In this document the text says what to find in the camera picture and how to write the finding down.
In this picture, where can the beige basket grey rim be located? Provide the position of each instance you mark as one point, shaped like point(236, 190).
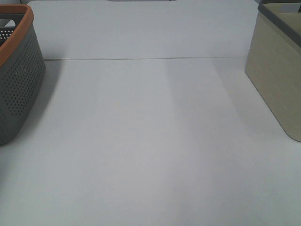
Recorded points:
point(274, 61)

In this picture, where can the grey perforated basket orange rim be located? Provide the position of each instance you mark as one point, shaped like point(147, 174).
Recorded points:
point(22, 69)

